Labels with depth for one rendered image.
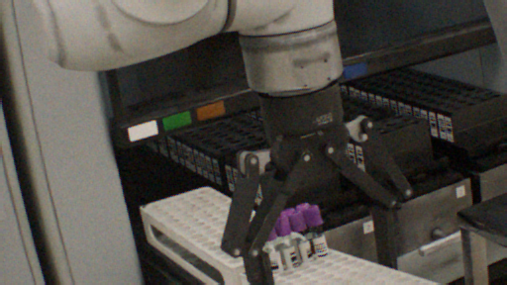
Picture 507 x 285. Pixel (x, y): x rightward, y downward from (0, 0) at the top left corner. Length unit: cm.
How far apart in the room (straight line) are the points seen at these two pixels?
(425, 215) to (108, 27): 73
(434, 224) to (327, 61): 56
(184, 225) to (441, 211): 36
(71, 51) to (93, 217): 54
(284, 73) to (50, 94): 44
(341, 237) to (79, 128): 36
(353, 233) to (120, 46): 63
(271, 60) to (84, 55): 19
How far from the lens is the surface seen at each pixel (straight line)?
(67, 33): 98
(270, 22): 107
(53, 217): 148
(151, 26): 97
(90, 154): 148
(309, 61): 109
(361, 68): 158
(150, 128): 147
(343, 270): 122
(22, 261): 148
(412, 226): 159
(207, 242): 139
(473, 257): 148
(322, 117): 111
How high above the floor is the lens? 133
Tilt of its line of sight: 15 degrees down
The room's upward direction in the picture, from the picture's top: 11 degrees counter-clockwise
